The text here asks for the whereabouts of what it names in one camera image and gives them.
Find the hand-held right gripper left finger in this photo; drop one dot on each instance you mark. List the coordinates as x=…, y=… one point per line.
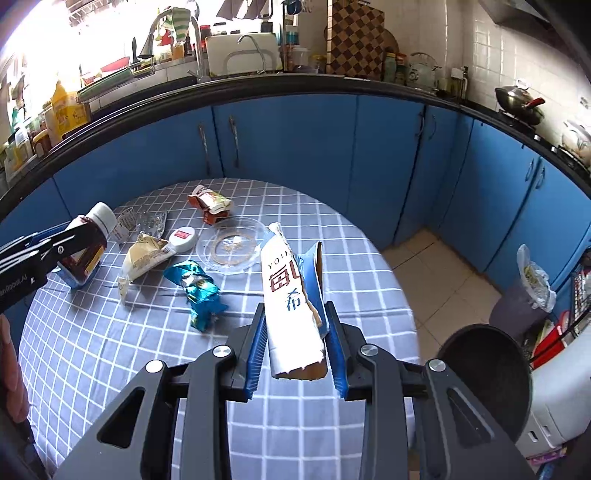
x=256, y=350

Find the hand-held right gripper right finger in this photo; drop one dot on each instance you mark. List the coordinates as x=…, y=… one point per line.
x=336, y=355

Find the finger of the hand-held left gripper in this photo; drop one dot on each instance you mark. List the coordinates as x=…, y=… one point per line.
x=41, y=235
x=74, y=242

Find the brown bottle with white cap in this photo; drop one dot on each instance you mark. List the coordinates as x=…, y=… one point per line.
x=101, y=217

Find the white and blue carton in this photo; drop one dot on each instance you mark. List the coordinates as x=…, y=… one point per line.
x=286, y=295

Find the cream printed wrapper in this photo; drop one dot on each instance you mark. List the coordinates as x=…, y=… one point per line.
x=143, y=258

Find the white container with red label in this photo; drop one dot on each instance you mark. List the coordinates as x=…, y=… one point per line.
x=182, y=239

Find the red and cream snack wrapper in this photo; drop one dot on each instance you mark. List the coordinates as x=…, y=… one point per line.
x=210, y=203

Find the black trash bin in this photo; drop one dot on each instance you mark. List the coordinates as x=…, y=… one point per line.
x=485, y=369

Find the person's left forearm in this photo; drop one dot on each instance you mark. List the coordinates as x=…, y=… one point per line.
x=11, y=369

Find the small clear plastic cup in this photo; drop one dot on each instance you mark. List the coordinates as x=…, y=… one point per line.
x=124, y=220

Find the silver blister pack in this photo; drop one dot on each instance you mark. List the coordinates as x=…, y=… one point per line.
x=150, y=224

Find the teal foil wrapper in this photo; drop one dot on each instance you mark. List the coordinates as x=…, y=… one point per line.
x=196, y=286

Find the clear plastic lid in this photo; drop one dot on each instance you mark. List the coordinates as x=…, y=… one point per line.
x=231, y=247

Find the grey checked tablecloth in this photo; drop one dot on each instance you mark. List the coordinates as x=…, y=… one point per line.
x=115, y=346

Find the yellow bottle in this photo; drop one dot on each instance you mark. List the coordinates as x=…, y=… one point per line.
x=67, y=108

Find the grey bin with plastic bag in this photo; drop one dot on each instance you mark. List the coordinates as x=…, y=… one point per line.
x=517, y=304

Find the red plastic container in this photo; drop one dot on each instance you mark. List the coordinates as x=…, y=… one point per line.
x=549, y=344

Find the blue kitchen cabinets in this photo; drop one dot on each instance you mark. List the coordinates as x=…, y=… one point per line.
x=300, y=134

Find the white appliance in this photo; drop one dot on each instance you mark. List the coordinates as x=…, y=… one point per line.
x=558, y=392

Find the metal faucet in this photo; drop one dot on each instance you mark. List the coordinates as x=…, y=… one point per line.
x=196, y=46

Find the green striped cloth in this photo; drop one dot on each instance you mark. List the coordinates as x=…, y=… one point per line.
x=178, y=21

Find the white dish rack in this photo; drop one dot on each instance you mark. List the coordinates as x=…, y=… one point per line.
x=242, y=53

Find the green jar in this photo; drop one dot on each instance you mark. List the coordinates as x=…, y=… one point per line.
x=390, y=69

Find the pale green kettle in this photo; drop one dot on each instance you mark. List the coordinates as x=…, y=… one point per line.
x=422, y=69

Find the gas stove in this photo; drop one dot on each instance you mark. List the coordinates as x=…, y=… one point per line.
x=549, y=143

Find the dark glass bottle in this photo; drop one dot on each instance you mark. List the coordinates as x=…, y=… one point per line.
x=465, y=83

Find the round wooden board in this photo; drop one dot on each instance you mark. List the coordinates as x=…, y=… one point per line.
x=391, y=41

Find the checkered cutting board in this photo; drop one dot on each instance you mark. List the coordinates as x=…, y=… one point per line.
x=355, y=37

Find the white lidded pot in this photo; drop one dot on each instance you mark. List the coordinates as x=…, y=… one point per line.
x=577, y=138

